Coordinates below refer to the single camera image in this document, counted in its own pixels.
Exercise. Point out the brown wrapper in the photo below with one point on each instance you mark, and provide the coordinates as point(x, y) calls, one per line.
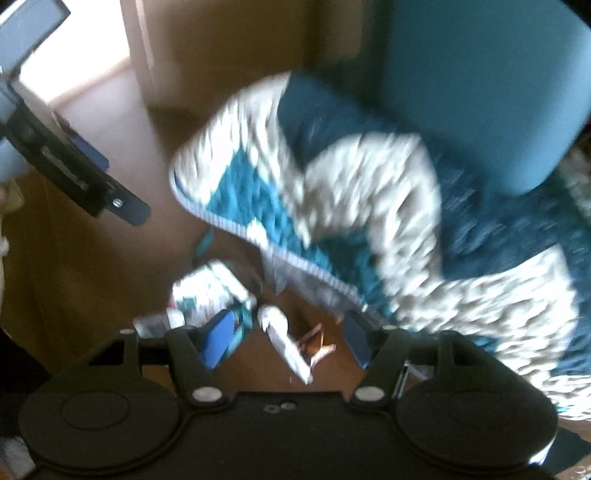
point(316, 346)

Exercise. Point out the white teal packet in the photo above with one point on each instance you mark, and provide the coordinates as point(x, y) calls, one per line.
point(207, 286)

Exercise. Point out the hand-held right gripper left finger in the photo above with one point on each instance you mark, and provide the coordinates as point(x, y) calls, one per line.
point(217, 339)

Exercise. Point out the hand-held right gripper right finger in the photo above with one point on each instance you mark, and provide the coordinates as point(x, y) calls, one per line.
point(358, 339)

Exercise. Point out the blue white crocheted blanket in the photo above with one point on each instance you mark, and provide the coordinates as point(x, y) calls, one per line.
point(369, 184)

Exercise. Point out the white wrapper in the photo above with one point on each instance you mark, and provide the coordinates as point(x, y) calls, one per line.
point(281, 332)

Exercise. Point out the teal chair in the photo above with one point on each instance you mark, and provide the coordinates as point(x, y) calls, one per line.
point(461, 92)

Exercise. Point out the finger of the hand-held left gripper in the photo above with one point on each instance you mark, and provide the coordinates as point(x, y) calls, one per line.
point(90, 154)
point(127, 207)

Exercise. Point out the brown wooden cabinet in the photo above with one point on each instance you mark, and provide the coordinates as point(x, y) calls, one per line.
point(207, 46)

